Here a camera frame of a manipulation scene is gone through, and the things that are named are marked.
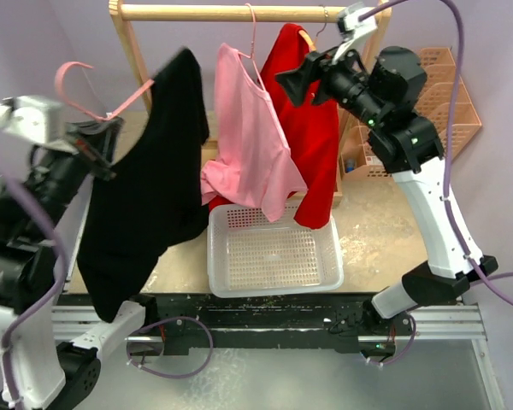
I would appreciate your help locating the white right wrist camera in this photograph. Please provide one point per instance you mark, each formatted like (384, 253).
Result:
(353, 31)

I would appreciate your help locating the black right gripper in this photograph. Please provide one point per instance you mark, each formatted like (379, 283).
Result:
(312, 68)

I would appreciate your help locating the wooden clothes rack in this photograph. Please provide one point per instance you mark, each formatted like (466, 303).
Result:
(122, 14)

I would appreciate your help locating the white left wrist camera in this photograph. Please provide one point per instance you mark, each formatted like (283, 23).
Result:
(36, 119)

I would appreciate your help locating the wooden hanger with metal hook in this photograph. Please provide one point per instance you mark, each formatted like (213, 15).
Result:
(312, 41)

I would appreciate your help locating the black t shirt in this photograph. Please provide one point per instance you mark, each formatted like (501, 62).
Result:
(154, 201)

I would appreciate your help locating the peach plastic file organizer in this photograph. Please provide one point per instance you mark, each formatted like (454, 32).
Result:
(433, 103)

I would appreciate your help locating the red t shirt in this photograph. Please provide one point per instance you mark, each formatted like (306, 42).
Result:
(312, 132)

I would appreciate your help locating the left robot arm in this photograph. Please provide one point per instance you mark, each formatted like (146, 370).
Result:
(38, 372)

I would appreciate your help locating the pink t shirt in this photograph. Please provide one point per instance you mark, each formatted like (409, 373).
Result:
(253, 166)

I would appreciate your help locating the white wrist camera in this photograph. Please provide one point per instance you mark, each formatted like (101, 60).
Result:
(36, 119)
(353, 31)

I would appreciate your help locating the aluminium rail frame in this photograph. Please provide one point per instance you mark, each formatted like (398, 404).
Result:
(332, 321)

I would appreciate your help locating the white box with red logo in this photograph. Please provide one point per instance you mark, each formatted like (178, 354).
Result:
(373, 160)

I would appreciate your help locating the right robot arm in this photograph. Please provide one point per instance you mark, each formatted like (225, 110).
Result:
(409, 147)

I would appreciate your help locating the white plastic basket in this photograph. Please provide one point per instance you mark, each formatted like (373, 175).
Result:
(249, 256)

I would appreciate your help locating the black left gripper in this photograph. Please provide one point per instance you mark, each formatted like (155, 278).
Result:
(95, 142)

